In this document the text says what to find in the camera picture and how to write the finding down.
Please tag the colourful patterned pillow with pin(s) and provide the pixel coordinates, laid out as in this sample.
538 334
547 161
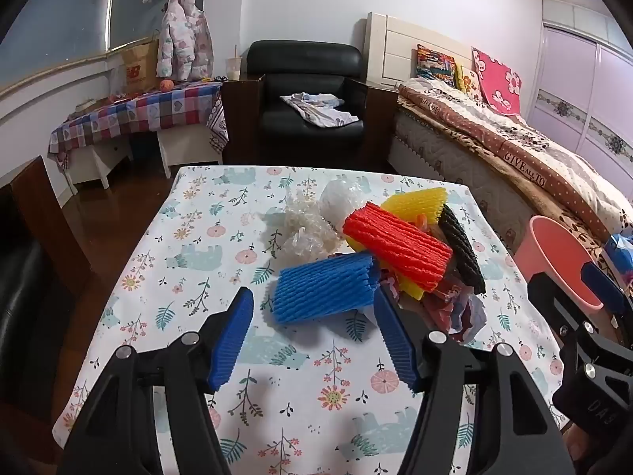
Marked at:
435 64

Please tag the floral animal print tablecloth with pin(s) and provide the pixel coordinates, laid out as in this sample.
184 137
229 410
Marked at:
198 257

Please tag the blue foam fruit net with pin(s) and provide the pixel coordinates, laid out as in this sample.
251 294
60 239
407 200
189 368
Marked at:
321 287

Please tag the plastic cup with straw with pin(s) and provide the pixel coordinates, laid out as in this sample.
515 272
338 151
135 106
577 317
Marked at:
233 69

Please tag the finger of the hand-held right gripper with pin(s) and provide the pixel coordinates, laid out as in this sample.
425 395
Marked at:
554 302
601 283

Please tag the dark wooden chair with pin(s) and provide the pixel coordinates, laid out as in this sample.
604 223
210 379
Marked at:
44 217

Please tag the brown paper bag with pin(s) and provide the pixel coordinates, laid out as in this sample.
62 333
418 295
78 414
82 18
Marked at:
141 69

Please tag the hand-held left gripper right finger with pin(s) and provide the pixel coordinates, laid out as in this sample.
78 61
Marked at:
395 346

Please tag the blue tissue box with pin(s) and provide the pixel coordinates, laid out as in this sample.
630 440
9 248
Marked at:
620 252

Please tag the lilac wardrobe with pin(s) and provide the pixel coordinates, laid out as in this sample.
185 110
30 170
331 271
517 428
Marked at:
573 74

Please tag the pink plastic bucket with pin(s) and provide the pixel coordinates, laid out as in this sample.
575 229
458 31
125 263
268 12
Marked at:
549 247

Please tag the dark wooden side table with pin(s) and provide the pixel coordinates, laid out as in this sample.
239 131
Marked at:
240 118
378 123

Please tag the black foam fruit net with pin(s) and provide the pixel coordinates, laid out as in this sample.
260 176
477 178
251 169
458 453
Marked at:
460 247

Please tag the checkered tablecloth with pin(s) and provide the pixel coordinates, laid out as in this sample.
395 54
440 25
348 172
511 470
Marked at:
123 114

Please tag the clear plastic film ball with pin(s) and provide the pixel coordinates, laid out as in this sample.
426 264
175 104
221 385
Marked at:
309 245

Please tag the pink puffer jacket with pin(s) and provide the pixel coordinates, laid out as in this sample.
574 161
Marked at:
183 29

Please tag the white low cabinet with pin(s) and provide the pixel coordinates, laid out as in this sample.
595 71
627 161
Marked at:
94 158

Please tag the yellow flower pillow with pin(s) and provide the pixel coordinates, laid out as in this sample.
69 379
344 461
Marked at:
467 81

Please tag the white plastic bag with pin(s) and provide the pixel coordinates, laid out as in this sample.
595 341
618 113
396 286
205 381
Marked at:
341 198

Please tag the red snack wrapper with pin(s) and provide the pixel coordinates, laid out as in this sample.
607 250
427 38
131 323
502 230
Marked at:
445 309

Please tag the brown leaf pattern blanket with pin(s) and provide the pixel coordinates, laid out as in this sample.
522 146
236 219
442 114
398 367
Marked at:
554 208

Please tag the white quilted mattress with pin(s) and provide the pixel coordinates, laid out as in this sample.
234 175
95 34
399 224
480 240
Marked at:
435 153

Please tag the dark framed wall panel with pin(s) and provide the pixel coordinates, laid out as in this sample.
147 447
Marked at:
64 10

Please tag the white wooden bed frame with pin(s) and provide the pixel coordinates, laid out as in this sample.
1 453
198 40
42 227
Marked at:
390 49

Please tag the pink flower pillow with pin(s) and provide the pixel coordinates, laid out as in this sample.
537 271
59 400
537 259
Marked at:
497 79

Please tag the orange fruit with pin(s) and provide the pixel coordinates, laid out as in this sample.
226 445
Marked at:
165 85

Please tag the red foam fruit net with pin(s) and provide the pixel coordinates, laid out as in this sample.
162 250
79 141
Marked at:
395 242

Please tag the black leather armchair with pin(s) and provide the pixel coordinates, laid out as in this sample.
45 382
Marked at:
301 64

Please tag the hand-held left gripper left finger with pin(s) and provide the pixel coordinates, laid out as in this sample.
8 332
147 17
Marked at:
232 341

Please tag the white patterned cloth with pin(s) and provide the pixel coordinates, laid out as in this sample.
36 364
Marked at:
316 109

